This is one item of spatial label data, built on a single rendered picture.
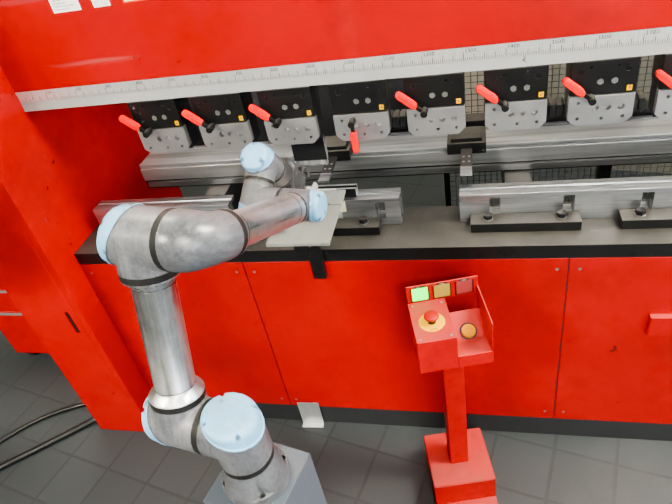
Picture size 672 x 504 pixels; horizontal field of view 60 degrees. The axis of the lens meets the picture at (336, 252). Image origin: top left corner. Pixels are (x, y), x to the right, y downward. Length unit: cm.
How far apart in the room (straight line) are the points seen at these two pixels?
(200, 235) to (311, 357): 116
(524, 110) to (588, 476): 128
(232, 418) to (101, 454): 152
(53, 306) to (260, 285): 74
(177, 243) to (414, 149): 111
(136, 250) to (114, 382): 140
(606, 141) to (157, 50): 134
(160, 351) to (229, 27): 84
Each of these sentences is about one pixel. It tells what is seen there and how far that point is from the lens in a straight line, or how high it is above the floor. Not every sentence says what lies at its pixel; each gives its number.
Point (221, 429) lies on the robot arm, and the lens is 120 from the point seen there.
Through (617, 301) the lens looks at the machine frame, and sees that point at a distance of 185.
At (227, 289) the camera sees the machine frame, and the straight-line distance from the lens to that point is 196.
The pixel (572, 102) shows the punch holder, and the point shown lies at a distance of 159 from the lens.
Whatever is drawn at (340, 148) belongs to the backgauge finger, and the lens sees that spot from 193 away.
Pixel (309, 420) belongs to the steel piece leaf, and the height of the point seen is 2.
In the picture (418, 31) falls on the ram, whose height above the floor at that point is 145.
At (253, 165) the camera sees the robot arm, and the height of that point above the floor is 128.
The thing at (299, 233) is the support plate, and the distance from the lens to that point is 161.
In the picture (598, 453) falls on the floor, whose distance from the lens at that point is 232.
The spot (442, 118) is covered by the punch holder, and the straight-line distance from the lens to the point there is 160.
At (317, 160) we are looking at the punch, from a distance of 174.
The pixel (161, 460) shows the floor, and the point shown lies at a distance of 253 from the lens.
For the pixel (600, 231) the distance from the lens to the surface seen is 175.
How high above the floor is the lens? 191
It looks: 37 degrees down
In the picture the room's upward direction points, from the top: 12 degrees counter-clockwise
